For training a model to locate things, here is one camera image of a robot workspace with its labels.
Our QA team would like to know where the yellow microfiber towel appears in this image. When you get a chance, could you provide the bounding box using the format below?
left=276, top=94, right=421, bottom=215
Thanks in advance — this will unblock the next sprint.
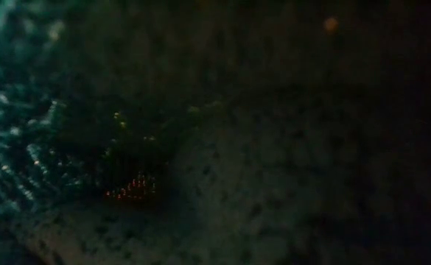
left=8, top=84, right=431, bottom=265

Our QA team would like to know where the teal microfiber towel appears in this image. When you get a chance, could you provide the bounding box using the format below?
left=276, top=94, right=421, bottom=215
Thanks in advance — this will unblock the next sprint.
left=0, top=0, right=186, bottom=229

